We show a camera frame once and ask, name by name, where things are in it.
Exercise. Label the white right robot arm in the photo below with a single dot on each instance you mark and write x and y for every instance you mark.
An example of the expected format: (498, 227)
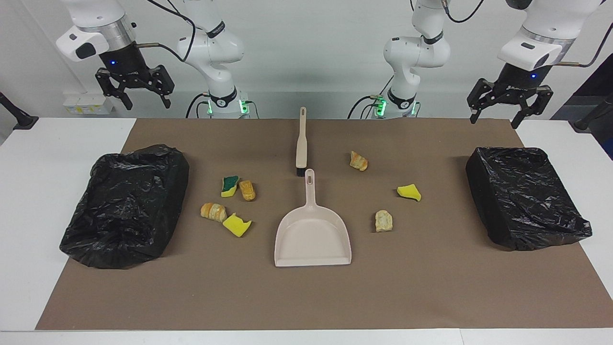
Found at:
(210, 48)

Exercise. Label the brown bread roll piece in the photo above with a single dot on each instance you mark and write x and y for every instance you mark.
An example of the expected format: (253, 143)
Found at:
(247, 190)

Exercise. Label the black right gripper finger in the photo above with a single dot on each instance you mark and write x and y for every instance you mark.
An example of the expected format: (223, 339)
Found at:
(112, 82)
(162, 81)

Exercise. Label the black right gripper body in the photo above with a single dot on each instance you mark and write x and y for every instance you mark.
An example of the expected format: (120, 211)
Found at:
(122, 62)

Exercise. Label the beige plastic dustpan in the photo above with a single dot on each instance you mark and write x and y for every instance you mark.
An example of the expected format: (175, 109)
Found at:
(311, 235)

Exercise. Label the green yellow sponge piece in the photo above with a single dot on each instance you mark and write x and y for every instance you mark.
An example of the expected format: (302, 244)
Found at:
(230, 184)

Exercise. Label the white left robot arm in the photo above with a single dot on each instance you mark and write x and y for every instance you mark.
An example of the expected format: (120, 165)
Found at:
(416, 50)

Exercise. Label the brown table mat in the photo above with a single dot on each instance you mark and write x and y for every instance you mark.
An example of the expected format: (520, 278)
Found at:
(306, 297)

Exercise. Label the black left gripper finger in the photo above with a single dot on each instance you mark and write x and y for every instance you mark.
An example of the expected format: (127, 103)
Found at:
(481, 93)
(541, 98)

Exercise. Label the dark background panel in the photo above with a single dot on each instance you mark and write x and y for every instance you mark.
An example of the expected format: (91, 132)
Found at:
(604, 81)

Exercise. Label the notched yellow sponge piece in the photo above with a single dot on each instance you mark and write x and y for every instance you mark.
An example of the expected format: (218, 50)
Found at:
(234, 226)

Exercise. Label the pale bread piece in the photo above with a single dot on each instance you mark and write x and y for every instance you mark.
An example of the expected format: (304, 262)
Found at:
(383, 220)

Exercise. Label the black bag lined trash bin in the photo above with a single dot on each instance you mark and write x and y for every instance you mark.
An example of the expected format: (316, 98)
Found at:
(522, 196)
(124, 206)

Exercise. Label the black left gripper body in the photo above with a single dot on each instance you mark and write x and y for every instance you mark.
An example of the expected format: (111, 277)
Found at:
(519, 81)

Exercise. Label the striped croissant piece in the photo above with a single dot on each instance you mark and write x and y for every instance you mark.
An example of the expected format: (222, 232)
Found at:
(213, 212)
(359, 161)

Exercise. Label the beige hand brush black bristles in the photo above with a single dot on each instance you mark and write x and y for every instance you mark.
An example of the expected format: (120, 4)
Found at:
(301, 143)

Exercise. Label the white wall socket box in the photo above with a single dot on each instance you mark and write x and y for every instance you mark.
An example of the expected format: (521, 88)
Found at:
(88, 103)

